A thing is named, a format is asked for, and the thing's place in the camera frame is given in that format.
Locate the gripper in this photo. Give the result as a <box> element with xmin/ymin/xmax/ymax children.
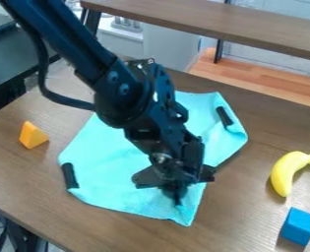
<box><xmin>124</xmin><ymin>58</ymin><xmax>218</xmax><ymax>207</ymax></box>

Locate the turquoise cloth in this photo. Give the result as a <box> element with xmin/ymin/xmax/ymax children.
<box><xmin>57</xmin><ymin>90</ymin><xmax>250</xmax><ymax>227</ymax></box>

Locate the yellow toy banana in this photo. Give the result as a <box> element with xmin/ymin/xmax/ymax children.
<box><xmin>269</xmin><ymin>151</ymin><xmax>310</xmax><ymax>198</ymax></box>

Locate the blue block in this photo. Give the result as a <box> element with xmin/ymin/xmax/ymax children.
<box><xmin>279</xmin><ymin>206</ymin><xmax>310</xmax><ymax>247</ymax></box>

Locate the low wooden bench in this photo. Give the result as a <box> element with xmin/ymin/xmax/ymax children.
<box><xmin>186</xmin><ymin>47</ymin><xmax>310</xmax><ymax>111</ymax></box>

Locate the orange triangular block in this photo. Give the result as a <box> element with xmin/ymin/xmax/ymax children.
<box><xmin>18</xmin><ymin>120</ymin><xmax>51</xmax><ymax>151</ymax></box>

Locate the wooden table with black legs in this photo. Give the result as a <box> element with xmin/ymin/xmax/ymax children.
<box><xmin>78</xmin><ymin>0</ymin><xmax>310</xmax><ymax>65</ymax></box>

